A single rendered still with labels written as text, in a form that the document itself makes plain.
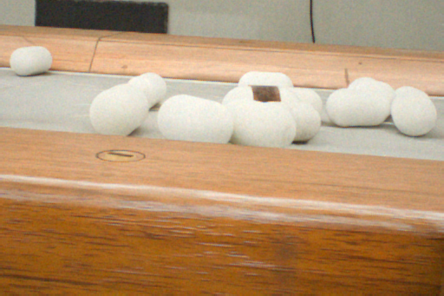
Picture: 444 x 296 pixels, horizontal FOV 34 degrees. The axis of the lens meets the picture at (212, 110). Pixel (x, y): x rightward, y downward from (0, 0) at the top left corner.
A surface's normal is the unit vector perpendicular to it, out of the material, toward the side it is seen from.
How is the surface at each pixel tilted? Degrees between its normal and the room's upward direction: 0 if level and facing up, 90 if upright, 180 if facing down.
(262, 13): 90
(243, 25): 90
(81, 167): 0
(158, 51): 45
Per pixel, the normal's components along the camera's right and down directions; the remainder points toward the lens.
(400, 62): -0.05, -0.58
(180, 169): 0.05, -0.98
